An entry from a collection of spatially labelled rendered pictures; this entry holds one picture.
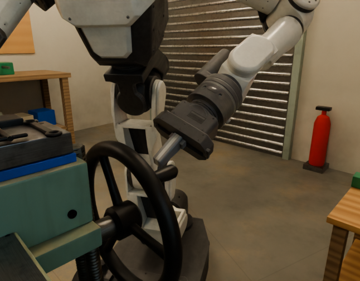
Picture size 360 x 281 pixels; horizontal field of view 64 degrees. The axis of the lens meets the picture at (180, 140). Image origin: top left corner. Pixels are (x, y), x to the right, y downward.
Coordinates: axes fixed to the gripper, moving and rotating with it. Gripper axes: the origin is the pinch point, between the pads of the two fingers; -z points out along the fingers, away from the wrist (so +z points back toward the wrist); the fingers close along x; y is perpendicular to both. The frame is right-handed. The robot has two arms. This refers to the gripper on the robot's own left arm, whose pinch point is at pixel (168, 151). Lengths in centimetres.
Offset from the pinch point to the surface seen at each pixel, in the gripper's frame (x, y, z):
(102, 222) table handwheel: 1.5, -4.0, -15.5
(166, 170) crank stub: -3.0, 1.9, -3.9
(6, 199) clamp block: 4.2, 13.4, -21.5
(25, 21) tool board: 308, -149, 102
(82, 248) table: -2.4, 3.9, -20.1
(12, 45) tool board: 301, -161, 72
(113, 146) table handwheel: 5.7, 4.1, -6.5
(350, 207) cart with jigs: -43, -64, 51
